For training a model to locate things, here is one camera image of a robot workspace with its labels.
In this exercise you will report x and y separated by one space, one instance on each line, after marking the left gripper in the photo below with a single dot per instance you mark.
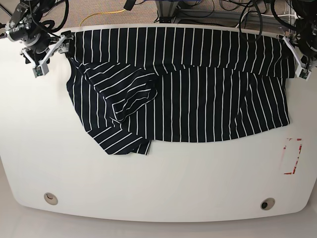
307 42

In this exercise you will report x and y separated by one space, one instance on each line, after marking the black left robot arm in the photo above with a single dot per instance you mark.
305 9

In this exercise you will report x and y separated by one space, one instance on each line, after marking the table cable grommet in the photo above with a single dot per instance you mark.
51 199
267 204

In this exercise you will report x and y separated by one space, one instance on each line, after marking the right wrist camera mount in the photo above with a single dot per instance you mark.
40 60

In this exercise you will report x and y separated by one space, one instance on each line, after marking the aluminium frame stand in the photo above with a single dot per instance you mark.
174 11

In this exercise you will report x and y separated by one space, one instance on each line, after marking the right table cable grommet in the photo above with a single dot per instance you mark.
267 204

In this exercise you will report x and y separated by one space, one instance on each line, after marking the red tape rectangle marking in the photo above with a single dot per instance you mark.
290 155

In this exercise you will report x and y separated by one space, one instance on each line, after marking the navy white striped T-shirt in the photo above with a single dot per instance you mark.
130 86

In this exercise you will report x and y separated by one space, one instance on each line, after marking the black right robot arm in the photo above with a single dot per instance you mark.
55 28

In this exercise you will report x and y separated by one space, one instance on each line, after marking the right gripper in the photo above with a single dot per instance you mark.
25 24

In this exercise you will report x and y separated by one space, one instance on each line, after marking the left table cable grommet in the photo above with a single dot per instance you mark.
51 199

